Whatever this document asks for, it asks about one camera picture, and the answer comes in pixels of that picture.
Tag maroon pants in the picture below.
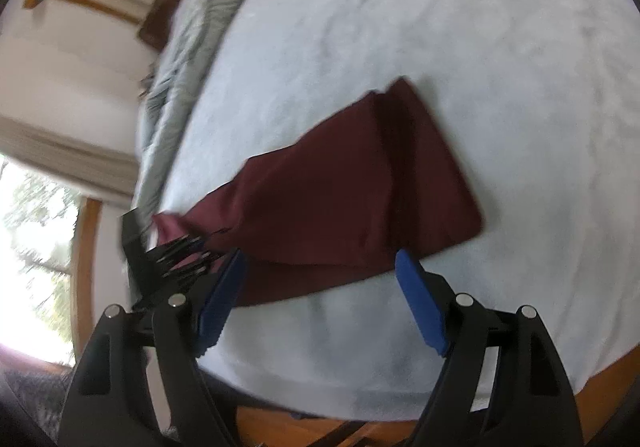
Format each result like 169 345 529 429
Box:
153 78 484 306

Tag wooden framed window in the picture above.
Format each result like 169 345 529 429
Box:
1 156 85 366

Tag beige striped curtain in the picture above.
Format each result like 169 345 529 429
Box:
1 117 138 207

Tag grey rumpled blanket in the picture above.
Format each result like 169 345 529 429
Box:
132 0 244 230

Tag white bed sheet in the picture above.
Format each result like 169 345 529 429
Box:
158 0 639 421

